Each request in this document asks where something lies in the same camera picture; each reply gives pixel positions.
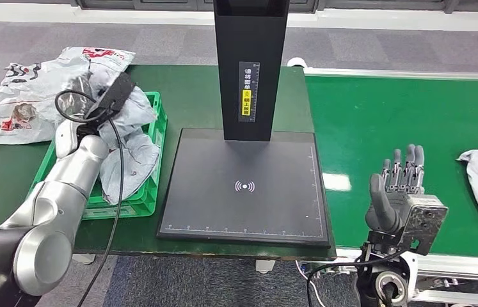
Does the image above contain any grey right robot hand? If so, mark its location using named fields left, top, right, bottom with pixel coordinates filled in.
left=365, top=144, right=426, bottom=234

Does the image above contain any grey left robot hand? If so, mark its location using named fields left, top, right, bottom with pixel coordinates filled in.
left=57, top=74, right=95, bottom=122

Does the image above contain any grey parcel bag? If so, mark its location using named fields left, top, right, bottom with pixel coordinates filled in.
left=57, top=67, right=157, bottom=149

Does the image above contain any grey parcel red stripe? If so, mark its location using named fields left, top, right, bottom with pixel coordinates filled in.
left=99, top=129, right=161, bottom=207

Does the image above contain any white parcel black print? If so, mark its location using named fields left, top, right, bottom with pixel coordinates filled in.
left=0, top=54, right=91, bottom=107

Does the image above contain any white parcel red logo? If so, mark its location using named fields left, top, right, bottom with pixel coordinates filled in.
left=60, top=46, right=136, bottom=86

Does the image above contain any white parcel red text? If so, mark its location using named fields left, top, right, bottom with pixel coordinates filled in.
left=0, top=99, right=60, bottom=146

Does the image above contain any green conveyor belt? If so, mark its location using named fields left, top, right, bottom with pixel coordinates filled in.
left=305, top=75, right=478, bottom=260

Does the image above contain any green circuit board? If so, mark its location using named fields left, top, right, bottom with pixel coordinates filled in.
left=299, top=262, right=362, bottom=276

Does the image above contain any dark green topped table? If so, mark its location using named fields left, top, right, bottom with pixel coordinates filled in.
left=0, top=65, right=337, bottom=262

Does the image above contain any green plastic crate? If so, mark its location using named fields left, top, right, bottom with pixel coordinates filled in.
left=31, top=91, right=169, bottom=221

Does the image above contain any white table foot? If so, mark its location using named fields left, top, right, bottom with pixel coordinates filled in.
left=71, top=253, right=96, bottom=265
left=255, top=259, right=277, bottom=274

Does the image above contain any ruler label yellow sticker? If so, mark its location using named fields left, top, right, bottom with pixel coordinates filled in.
left=238, top=61, right=261, bottom=123

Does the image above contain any black scanner column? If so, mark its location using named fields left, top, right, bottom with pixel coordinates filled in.
left=213, top=0, right=291, bottom=143

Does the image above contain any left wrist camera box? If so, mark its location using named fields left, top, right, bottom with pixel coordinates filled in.
left=86, top=72, right=136, bottom=123

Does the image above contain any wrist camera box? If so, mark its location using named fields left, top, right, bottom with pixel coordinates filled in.
left=399, top=194, right=449, bottom=256
left=86, top=72, right=136, bottom=123

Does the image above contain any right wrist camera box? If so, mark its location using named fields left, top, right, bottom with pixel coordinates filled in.
left=399, top=194, right=449, bottom=256

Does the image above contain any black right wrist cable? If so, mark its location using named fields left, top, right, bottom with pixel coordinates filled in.
left=305, top=249, right=409, bottom=307

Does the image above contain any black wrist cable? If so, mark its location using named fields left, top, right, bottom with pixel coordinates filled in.
left=54, top=90, right=126, bottom=307
left=305, top=249, right=409, bottom=307

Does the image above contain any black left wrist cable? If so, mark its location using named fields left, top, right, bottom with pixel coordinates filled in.
left=54, top=90, right=126, bottom=307

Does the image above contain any white cable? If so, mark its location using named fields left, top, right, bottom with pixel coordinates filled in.
left=294, top=260, right=320, bottom=307

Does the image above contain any black scanner base plate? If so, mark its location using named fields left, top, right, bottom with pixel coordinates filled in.
left=157, top=128, right=333, bottom=249

